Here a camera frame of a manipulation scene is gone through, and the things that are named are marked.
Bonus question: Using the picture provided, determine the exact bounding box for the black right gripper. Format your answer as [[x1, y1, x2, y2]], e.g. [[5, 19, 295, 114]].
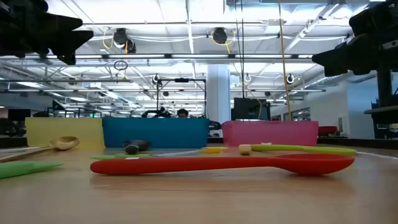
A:
[[312, 0, 398, 77]]

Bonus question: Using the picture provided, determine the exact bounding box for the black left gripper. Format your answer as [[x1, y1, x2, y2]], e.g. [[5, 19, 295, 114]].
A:
[[0, 0, 94, 65]]

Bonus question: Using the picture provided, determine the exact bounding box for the light wooden spoon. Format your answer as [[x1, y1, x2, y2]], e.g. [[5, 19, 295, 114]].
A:
[[0, 136, 80, 163]]

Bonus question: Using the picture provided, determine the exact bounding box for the lime green silicone spoon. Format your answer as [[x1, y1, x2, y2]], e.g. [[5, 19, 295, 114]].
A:
[[251, 144, 358, 157]]

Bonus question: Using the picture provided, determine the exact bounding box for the green silicone spatula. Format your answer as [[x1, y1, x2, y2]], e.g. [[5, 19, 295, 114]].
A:
[[0, 161, 65, 180], [90, 153, 152, 161]]

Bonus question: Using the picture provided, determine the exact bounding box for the dark wooden spoon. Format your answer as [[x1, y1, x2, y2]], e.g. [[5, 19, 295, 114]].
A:
[[123, 139, 152, 156]]

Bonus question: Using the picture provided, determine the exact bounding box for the blue plastic bin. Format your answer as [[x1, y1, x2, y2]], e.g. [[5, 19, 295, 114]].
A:
[[101, 117, 210, 149]]

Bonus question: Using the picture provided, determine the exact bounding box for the red silicone spoon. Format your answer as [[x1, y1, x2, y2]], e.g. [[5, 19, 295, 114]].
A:
[[90, 154, 356, 176]]

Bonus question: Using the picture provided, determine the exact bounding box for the yellow silicone spatula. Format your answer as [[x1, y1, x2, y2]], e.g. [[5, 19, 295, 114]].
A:
[[152, 146, 229, 157]]

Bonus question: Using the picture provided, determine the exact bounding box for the black monitor stand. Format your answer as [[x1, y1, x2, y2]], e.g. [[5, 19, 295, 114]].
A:
[[377, 68, 393, 108]]

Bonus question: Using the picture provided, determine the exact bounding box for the grey side desk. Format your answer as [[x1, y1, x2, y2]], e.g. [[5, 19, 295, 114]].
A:
[[363, 105, 398, 125]]

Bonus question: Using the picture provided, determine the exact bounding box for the black monitor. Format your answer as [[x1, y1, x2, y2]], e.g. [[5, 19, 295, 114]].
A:
[[231, 97, 271, 121], [7, 108, 32, 123]]

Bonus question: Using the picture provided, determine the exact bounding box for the yellow plastic bin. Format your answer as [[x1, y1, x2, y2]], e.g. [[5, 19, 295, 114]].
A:
[[25, 117, 106, 150]]

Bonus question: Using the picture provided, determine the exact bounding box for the red chair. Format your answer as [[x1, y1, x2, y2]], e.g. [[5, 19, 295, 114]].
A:
[[317, 125, 339, 137]]

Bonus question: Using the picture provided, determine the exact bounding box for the linear ceiling light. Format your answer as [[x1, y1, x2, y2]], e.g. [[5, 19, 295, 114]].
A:
[[74, 54, 313, 60], [0, 88, 326, 93]]

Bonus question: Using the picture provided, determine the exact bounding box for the pink plastic bin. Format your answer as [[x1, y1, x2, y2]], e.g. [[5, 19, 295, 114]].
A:
[[221, 120, 320, 147]]

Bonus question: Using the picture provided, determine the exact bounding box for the white pillar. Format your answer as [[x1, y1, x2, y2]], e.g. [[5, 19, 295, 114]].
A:
[[206, 63, 231, 138]]

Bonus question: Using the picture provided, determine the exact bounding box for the black ceiling cord reel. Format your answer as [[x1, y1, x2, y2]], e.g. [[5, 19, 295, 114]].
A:
[[212, 27, 229, 45], [113, 27, 137, 54]]

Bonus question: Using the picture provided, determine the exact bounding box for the coiled black cable ring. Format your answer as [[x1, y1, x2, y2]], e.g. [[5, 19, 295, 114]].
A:
[[113, 60, 129, 72]]

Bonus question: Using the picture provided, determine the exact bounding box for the yellow extension cable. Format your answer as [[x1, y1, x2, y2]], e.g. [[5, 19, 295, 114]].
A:
[[277, 0, 292, 121]]

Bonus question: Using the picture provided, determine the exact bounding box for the black table frame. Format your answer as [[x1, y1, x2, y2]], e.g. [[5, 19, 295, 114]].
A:
[[0, 136, 398, 150]]

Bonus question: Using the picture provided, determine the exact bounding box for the black gantry frame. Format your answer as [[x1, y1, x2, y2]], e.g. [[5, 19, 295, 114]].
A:
[[156, 77, 208, 118]]

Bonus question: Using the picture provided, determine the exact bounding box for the black hanging cable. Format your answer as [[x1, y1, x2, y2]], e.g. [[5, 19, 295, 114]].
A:
[[234, 0, 239, 99]]

